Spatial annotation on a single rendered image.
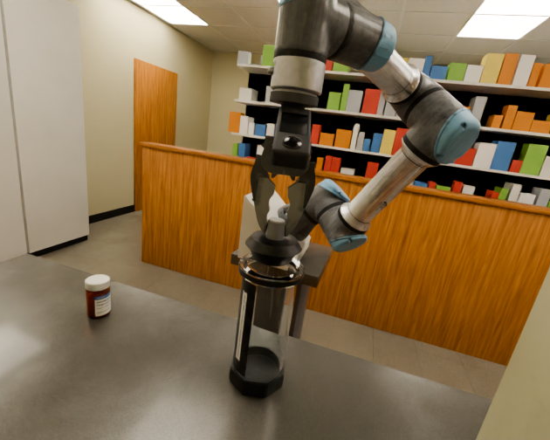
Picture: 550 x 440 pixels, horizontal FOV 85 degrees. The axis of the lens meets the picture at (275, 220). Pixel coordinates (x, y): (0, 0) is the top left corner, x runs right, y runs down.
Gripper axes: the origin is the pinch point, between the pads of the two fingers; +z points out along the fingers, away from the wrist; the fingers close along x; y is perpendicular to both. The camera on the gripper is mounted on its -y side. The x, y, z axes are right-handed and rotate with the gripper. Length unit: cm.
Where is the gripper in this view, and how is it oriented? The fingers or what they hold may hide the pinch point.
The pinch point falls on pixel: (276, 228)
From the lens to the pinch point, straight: 47.4
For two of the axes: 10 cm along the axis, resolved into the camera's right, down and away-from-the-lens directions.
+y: 0.4, -2.8, 9.6
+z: -1.3, 9.5, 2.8
